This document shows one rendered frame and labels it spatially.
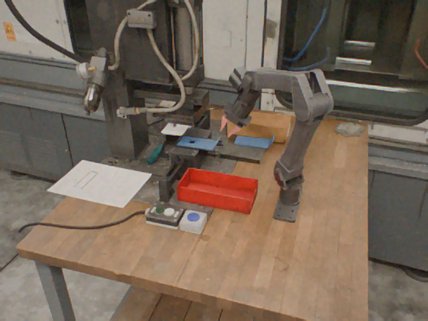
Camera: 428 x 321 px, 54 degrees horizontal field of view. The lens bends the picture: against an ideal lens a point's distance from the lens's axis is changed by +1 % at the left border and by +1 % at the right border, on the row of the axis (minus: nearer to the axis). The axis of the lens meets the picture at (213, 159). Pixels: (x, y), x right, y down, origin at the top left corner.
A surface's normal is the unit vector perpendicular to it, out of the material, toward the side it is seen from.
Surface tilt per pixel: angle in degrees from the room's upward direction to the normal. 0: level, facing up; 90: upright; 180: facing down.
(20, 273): 0
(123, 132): 90
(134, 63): 90
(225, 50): 90
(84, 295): 0
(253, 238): 0
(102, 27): 90
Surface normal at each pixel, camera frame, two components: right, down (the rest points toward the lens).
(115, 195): -0.01, -0.86
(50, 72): -0.36, 0.50
